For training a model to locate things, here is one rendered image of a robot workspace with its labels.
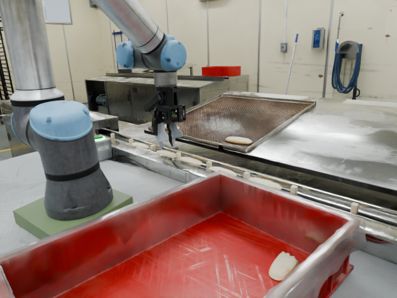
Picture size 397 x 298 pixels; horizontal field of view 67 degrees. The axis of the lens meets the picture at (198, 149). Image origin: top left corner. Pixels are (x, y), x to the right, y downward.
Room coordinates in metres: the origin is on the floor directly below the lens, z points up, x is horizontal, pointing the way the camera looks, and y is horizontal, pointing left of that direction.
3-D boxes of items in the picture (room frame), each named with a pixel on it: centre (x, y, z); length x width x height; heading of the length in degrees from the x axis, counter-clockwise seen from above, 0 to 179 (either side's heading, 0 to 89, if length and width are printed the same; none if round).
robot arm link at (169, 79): (1.00, 0.10, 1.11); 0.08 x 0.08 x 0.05
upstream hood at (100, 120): (1.77, 0.88, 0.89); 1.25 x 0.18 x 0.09; 45
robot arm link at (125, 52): (0.92, 0.16, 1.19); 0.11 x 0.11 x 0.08; 44
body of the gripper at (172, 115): (0.99, 0.09, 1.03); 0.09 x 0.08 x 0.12; 46
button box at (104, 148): (1.09, 0.37, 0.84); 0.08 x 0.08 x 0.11; 45
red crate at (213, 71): (4.80, -0.39, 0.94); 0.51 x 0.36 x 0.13; 49
